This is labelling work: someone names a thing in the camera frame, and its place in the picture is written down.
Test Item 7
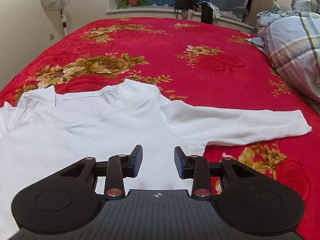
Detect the white long-sleeve shirt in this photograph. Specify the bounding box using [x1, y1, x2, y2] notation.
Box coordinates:
[1, 80, 312, 239]

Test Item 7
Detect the red floral bed blanket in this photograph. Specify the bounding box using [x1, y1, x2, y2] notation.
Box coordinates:
[1, 18, 319, 239]

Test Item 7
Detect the plaid grey quilt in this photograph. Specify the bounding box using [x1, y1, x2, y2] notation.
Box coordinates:
[251, 0, 319, 102]

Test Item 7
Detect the black bag on sill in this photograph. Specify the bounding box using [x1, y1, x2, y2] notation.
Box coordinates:
[174, 0, 200, 19]

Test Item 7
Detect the clear plastic storage bin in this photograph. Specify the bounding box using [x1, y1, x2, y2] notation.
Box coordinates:
[209, 0, 249, 22]

